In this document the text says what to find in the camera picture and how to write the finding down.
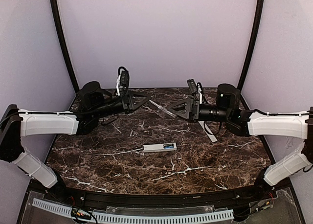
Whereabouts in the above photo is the black corner frame post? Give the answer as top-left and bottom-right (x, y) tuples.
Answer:
(50, 0), (79, 93)

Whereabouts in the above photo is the white remote control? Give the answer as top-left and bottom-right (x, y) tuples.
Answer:
(143, 143), (167, 153)

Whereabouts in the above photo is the clear handled tester screwdriver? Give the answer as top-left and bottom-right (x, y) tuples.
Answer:
(149, 100), (176, 118)

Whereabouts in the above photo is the black front mounting rail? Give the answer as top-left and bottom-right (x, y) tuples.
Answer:
(60, 186), (261, 209)

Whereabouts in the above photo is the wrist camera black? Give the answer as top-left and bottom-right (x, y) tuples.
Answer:
(116, 67), (130, 97)
(187, 79), (203, 104)

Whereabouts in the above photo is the black right corner post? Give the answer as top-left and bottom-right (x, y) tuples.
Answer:
(237, 0), (264, 91)

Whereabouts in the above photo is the blue battery in remote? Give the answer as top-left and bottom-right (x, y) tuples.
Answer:
(163, 143), (177, 151)

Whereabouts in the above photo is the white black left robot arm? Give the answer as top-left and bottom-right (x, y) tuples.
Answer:
(0, 81), (151, 189)

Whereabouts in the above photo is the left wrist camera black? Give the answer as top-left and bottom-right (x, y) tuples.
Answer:
(116, 67), (130, 97)

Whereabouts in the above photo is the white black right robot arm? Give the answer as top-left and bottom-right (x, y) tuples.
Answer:
(167, 79), (313, 188)

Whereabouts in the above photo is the white remote battery cover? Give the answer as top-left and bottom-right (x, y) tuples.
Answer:
(199, 121), (218, 143)

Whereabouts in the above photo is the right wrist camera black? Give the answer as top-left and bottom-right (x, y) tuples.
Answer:
(187, 79), (203, 104)

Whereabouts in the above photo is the white slotted cable duct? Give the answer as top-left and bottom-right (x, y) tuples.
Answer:
(31, 198), (234, 224)

